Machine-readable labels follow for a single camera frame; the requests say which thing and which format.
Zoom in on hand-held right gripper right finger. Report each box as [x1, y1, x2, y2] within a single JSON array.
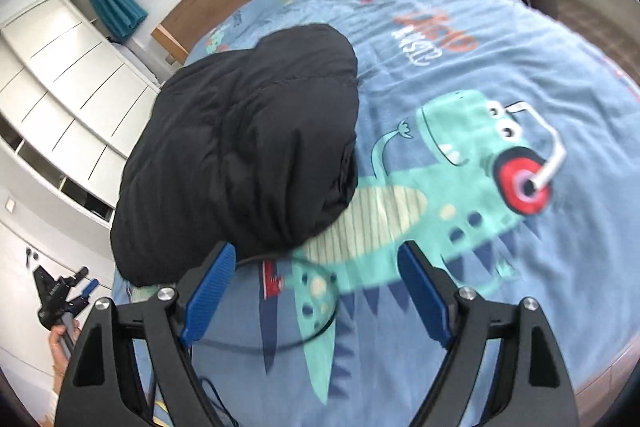
[[397, 241, 581, 427]]

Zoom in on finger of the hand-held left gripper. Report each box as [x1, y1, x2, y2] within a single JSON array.
[[64, 266, 91, 287], [70, 279, 100, 304]]

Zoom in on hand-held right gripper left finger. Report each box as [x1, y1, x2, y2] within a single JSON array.
[[54, 241, 238, 427]]

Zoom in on black puffer jacket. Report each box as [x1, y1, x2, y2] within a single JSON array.
[[109, 23, 361, 288]]

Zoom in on person's left hand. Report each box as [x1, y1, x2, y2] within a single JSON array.
[[49, 324, 82, 380]]

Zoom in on white wardrobe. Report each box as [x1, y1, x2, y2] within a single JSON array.
[[0, 0, 163, 408]]

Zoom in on blue printed bedsheet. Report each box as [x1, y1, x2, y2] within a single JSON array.
[[112, 0, 640, 427]]

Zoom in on teal curtain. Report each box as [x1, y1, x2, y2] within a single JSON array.
[[72, 0, 150, 44]]

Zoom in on black cable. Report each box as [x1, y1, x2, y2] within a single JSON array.
[[187, 254, 341, 427]]

